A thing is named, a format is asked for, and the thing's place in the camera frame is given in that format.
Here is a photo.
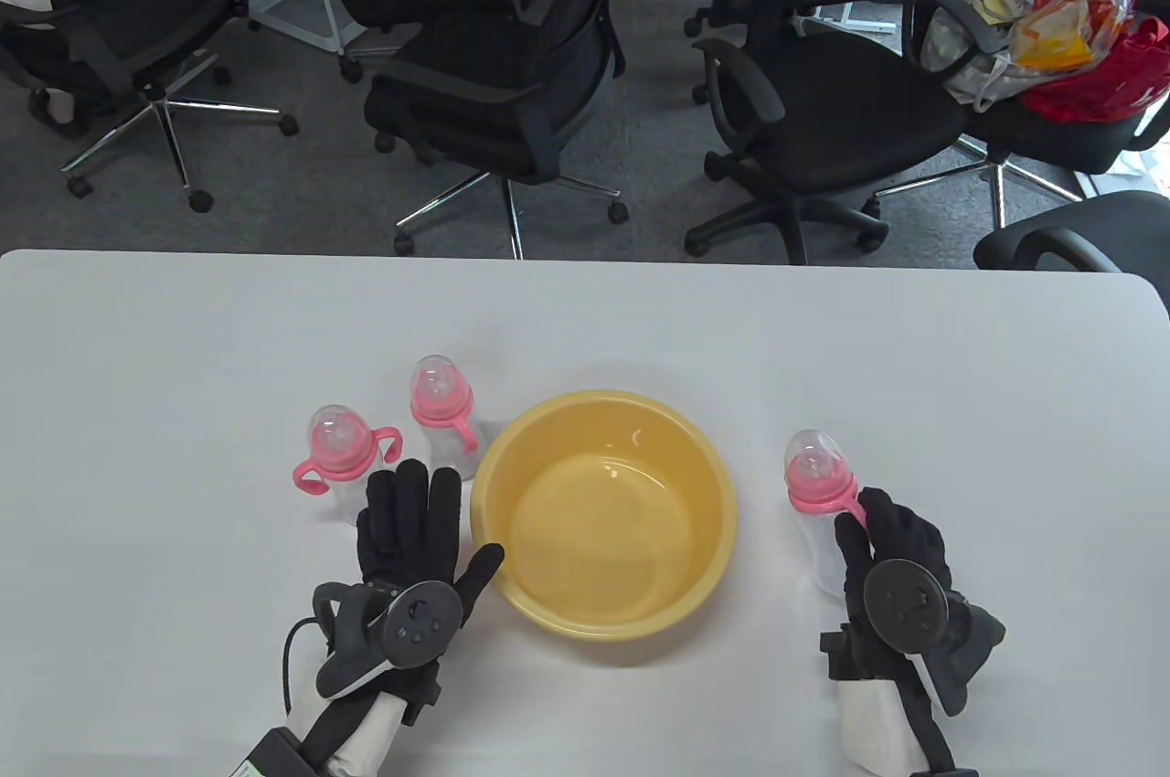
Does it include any black controller on right glove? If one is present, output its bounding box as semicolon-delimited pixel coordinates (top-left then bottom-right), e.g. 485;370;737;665
863;559;1007;718

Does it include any black office chair chrome base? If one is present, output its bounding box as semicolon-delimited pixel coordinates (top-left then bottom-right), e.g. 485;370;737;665
0;0;301;215

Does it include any person's right forearm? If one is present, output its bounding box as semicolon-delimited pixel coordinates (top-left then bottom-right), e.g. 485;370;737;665
835;676;926;777

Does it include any baby bottle with pink collar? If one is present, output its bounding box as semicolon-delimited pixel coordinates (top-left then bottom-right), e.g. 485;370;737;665
784;430;870;597
409;355;480;483

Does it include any black mesh office chair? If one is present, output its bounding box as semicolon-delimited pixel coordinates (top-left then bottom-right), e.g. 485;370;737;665
364;0;655;260

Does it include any baby bottle with two handles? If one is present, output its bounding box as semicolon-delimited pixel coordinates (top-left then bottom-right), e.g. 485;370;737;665
292;405;405;527

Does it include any black office chair with bags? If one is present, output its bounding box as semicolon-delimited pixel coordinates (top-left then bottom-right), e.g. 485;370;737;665
876;0;1170;231

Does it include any black cable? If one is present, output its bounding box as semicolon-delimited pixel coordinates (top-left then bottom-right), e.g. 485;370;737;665
282;616;323;716

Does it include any clear plastic bag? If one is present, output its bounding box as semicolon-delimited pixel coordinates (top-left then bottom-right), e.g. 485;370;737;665
1007;0;1136;72

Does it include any person's left hand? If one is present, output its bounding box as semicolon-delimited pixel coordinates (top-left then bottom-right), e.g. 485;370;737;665
356;459;505;697

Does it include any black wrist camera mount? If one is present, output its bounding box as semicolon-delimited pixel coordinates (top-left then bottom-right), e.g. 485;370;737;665
227;691;385;777
818;622;963;777

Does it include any red bag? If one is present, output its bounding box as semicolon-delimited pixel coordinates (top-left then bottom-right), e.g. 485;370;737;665
1018;0;1170;123

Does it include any yellow plastic basin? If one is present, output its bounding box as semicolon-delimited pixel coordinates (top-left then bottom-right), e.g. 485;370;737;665
470;390;739;642

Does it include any person's right hand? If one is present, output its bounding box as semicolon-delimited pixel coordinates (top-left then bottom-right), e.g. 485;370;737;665
834;487;957;679

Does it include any black controller on glove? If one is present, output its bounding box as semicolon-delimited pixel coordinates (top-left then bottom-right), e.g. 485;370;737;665
314;580;456;701
863;559;1007;718

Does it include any person's left forearm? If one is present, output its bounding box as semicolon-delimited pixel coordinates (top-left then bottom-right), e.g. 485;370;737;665
274;687;432;777

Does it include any grey cloth bag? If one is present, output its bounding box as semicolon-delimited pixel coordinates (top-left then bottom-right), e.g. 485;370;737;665
920;0;1036;113

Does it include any black controller on left glove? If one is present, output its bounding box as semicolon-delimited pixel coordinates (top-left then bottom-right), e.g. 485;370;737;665
314;580;456;701

